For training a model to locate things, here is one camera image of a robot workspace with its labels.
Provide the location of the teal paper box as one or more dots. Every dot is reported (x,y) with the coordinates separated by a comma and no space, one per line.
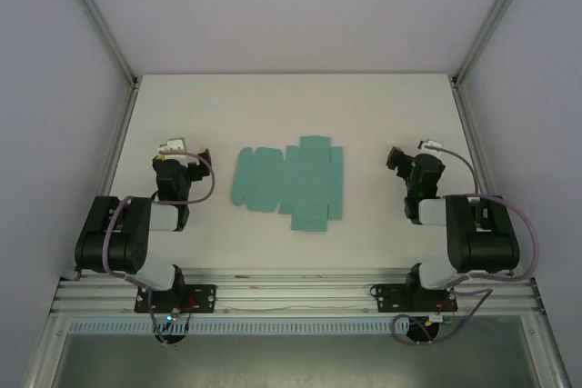
(291,183)

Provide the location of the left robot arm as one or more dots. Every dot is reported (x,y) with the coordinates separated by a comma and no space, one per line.
(113,242)

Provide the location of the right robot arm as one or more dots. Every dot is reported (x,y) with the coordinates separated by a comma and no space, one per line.
(491,247)

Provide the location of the small board with LEDs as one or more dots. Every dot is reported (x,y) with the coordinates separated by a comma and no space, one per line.
(172,316)

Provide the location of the small white connector board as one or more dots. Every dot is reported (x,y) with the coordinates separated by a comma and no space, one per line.
(438,319)

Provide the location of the metal sheet panel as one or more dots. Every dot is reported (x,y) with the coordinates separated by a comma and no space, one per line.
(291,361)

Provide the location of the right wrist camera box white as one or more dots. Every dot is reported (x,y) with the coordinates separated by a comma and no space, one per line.
(429,144)

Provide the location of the left aluminium side rail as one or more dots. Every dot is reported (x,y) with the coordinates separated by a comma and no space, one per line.
(109,179)

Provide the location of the aluminium side rail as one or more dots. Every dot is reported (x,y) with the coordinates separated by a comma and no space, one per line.
(109,179)
(472,133)

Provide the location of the right aluminium side rail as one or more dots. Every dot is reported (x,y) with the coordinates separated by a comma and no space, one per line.
(472,133)

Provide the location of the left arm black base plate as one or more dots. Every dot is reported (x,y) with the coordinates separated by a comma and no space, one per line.
(204,297)

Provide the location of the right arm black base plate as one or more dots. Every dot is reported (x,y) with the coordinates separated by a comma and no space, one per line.
(386,297)

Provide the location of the aluminium mounting rail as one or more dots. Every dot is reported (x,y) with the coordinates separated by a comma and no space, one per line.
(295,290)

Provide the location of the right aluminium frame post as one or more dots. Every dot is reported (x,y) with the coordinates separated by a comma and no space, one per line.
(491,20)

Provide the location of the aluminium frame post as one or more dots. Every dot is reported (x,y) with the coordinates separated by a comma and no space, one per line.
(491,20)
(100,20)

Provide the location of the left aluminium frame post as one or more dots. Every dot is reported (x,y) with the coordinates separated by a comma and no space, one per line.
(100,20)

